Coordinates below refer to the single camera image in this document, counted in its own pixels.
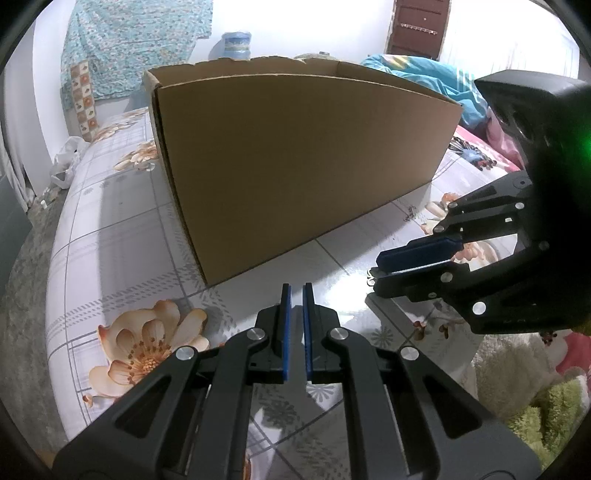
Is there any teal patterned hanging cloth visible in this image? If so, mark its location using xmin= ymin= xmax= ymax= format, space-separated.
xmin=60 ymin=0 xmax=214 ymax=112

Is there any brown cardboard box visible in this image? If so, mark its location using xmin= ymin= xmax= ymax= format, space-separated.
xmin=143 ymin=56 xmax=464 ymax=288

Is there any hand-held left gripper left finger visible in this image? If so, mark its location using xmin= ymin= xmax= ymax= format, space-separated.
xmin=53 ymin=283 xmax=293 ymax=480

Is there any blue water jug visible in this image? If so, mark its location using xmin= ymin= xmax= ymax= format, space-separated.
xmin=221 ymin=31 xmax=254 ymax=61

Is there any pink floral blanket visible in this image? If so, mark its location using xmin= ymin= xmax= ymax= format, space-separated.
xmin=450 ymin=108 xmax=591 ymax=377

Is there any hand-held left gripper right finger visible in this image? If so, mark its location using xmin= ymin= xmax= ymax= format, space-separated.
xmin=302 ymin=282 xmax=541 ymax=480

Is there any light pink cloth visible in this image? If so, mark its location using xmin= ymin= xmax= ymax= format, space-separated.
xmin=485 ymin=108 xmax=525 ymax=167

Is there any brown wooden door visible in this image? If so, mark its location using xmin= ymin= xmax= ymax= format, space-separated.
xmin=385 ymin=0 xmax=451 ymax=60

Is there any blue printed blanket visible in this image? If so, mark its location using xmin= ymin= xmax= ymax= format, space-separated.
xmin=360 ymin=53 xmax=490 ymax=127

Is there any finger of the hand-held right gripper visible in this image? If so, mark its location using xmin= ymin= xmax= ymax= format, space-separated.
xmin=375 ymin=172 xmax=533 ymax=274
xmin=370 ymin=242 xmax=591 ymax=335

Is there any white plastic bag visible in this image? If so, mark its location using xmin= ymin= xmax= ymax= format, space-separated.
xmin=51 ymin=135 xmax=90 ymax=188

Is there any green fluffy mat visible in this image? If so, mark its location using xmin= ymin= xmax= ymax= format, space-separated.
xmin=501 ymin=369 xmax=585 ymax=467

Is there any orange checkered cloth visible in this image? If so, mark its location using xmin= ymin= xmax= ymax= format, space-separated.
xmin=69 ymin=58 xmax=100 ymax=139

